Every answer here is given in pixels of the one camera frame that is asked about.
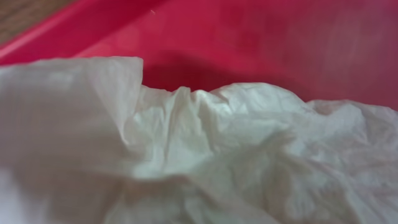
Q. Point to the white paper napkin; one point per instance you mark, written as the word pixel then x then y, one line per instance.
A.
pixel 84 141

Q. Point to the red plastic tray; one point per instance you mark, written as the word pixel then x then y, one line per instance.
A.
pixel 318 49

